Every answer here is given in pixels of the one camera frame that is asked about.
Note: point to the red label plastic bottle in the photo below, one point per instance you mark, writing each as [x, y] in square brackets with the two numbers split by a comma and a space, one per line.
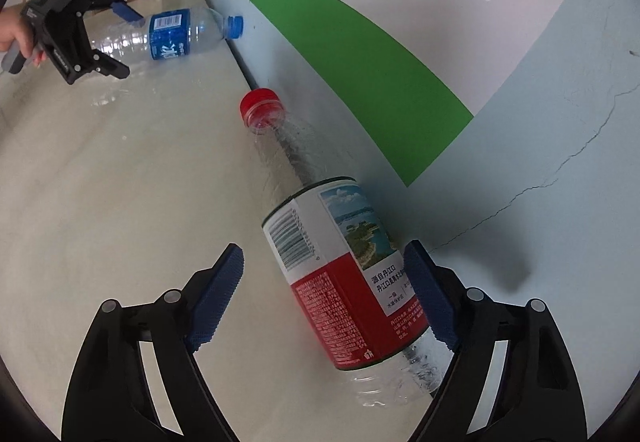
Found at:
[340, 282]

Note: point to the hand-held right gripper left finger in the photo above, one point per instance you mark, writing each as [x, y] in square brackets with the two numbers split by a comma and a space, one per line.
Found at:
[220, 292]

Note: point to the blue label plastic bottle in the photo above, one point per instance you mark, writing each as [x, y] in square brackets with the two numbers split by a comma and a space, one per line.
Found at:
[170, 35]

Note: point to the person's left hand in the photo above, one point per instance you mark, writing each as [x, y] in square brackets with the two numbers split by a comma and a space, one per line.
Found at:
[12, 27]

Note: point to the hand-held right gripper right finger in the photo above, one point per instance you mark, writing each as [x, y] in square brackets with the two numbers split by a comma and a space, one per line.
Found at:
[430, 297]

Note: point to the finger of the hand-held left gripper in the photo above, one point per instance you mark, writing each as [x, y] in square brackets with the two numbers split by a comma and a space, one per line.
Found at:
[127, 12]
[112, 70]

